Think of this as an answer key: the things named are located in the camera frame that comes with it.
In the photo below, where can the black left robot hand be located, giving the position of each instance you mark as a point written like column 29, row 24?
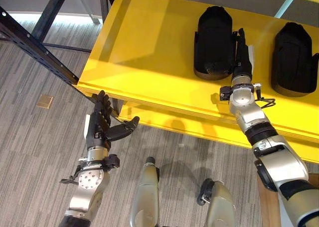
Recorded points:
column 99, row 127

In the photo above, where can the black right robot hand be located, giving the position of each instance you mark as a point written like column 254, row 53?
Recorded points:
column 242, row 60

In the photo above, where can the black sole-shaped part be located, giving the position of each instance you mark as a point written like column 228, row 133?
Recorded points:
column 294, row 60
column 213, row 42

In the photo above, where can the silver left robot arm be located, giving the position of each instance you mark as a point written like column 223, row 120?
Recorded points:
column 87, row 182

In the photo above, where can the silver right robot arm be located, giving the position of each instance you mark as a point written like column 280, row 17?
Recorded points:
column 269, row 147

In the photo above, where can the yellow lower shelf board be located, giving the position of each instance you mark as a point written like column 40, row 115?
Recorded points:
column 189, row 127

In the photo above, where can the yellow shelf board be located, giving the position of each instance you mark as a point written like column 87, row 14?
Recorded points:
column 189, row 127
column 154, row 57

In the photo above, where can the brass floor socket plate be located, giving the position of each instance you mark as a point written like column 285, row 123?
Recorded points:
column 45, row 101

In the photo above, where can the silver left robot leg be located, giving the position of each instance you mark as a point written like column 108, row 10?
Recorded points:
column 147, row 194

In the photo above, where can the silver robot leg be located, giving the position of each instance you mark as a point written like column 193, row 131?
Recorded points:
column 147, row 194
column 219, row 204

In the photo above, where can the silver right robot leg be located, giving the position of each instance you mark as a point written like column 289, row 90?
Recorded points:
column 219, row 204

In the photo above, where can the black perforated shelf frame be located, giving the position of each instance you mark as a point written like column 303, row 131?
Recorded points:
column 37, row 47

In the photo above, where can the black metal rack post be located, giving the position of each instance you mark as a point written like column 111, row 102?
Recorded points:
column 49, row 13

